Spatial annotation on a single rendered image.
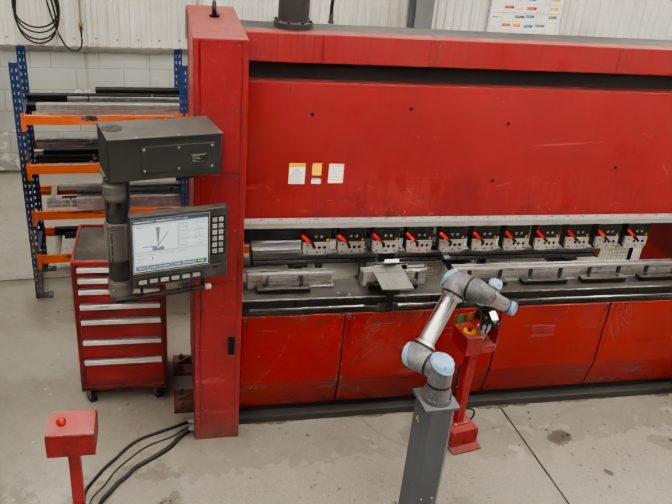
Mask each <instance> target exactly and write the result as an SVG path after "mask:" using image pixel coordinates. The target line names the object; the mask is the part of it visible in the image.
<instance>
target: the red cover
mask: <svg viewBox="0 0 672 504"><path fill-rule="evenodd" d="M244 30H245V32H246V35H247V37H248V39H249V42H250V43H249V61H265V62H293V63H322V64H351V65H379V66H408V67H437V68H465V69H494V70H523V71H551V72H580V73H608V74H636V75H664V76H672V46H651V45H629V44H606V43H584V42H562V41H539V40H517V39H495V38H473V37H450V36H428V35H406V34H384V33H361V32H339V31H317V30H308V31H291V30H284V29H272V28H250V27H244Z"/></svg>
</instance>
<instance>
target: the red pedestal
mask: <svg viewBox="0 0 672 504"><path fill-rule="evenodd" d="M97 438H98V419H97V410H80V411H65V412H50V413H49V416H48V421H47V426H46V431H45V436H44V441H45V448H46V456H47V458H60V457H68V463H69V472H70V481H71V490H72V500H73V504H86V499H85V489H84V479H83V469H82V459H81V456H85V455H96V447H97Z"/></svg>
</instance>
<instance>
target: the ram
mask: <svg viewBox="0 0 672 504"><path fill-rule="evenodd" d="M290 163H306V165H305V180H304V184H288V181H289V164H290ZM313 163H322V170H321V175H312V166H313ZM329 163H336V164H345V166H344V177H343V183H327V182H328V170H329ZM312 178H321V183H320V184H311V180H312ZM607 214H672V90H653V89H620V88H586V87H553V86H520V85H487V84H453V83H420V82H387V81H354V80H320V79H287V78H254V77H248V112H247V147H246V182H245V217H244V219H273V218H356V217H440V216H523V215H607ZM619 223H672V218H669V219H595V220H521V221H448V222H374V223H301V224H244V229H286V228H353V227H419V226H486V225H552V224H619Z"/></svg>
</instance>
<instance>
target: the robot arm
mask: <svg viewBox="0 0 672 504"><path fill-rule="evenodd" d="M441 281H442V282H441V283H440V286H441V288H442V289H441V293H442V296H441V298H440V299H439V301H438V303H437V305H436V307H435V308H434V310H433V312H432V314H431V316H430V318H429V319H428V321H427V323H426V325H425V327H424V329H423V330H422V332H421V334H420V336H419V337H418V338H415V339H414V340H413V342H408V343H407V344H406V345H405V347H404V349H403V352H402V362H403V364H404V365H406V366H407V367H409V368H410V369H413V370H415V371H417V372H419V373H420V374H422V375H424V376H426V377H428V378H427V383H426V384H425V386H424V388H423V389H422V391H421V399H422V400H423V402H425V403H426V404H427V405H429V406H432V407H436V408H444V407H447V406H449V405H450V404H451V402H452V391H451V383H452V378H453V373H454V366H455V363H454V360H453V359H452V358H451V357H450V356H449V355H448V354H446V353H443V352H442V353H440V352H435V347H434V345H435V344H436V342H437V340H438V338H439V336H440V334H441V333H442V331H443V329H444V327H445V325H446V323H447V322H448V320H449V318H450V316H451V314H452V312H453V311H454V309H455V307H456V305H457V303H460V302H462V301H463V299H464V298H465V299H467V300H470V301H473V302H476V303H477V304H478V305H479V306H482V308H479V309H477V312H478V315H477V312H476V317H477V319H478V320H481V322H480V324H478V325H477V326H478V328H479V330H480V333H481V334H482V335H483V336H484V335H486V334H487V333H488V332H489V330H490V329H491V328H493V329H496V328H499V327H500V326H501V325H500V322H499V319H498V317H497V314H496V311H495V309H497V310H499V311H502V312H504V313H506V314H508V315H511V316H512V315H514V314H515V313H516V311H517V308H518V304H517V303H516V302H514V301H512V300H509V299H508V298H506V297H504V296H502V295H500V293H501V289H502V285H503V283H502V281H500V280H499V279H496V278H493V279H490V280H489V283H488V284H486V283H485V282H484V281H482V280H480V279H478V278H476V277H473V276H471V275H469V274H466V273H464V272H462V271H460V270H456V269H451V270H449V271H448V272H447V273H446V274H445V275H444V276H443V278H442V280H441ZM434 352H435V353H434Z"/></svg>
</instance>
